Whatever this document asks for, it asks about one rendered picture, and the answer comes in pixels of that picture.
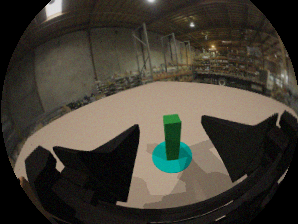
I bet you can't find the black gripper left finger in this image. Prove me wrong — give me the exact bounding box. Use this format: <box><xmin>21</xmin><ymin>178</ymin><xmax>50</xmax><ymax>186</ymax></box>
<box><xmin>53</xmin><ymin>124</ymin><xmax>140</xmax><ymax>202</ymax></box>

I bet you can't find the cyan circle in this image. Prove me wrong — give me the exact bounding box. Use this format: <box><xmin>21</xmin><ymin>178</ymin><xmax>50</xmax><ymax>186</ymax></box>
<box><xmin>152</xmin><ymin>141</ymin><xmax>193</xmax><ymax>173</ymax></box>

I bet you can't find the green rectangular post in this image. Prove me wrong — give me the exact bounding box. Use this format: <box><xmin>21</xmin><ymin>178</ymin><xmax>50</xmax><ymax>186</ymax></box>
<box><xmin>162</xmin><ymin>113</ymin><xmax>181</xmax><ymax>161</ymax></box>

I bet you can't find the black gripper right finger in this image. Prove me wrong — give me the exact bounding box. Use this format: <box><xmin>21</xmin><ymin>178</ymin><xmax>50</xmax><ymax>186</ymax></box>
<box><xmin>201</xmin><ymin>113</ymin><xmax>278</xmax><ymax>183</ymax></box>

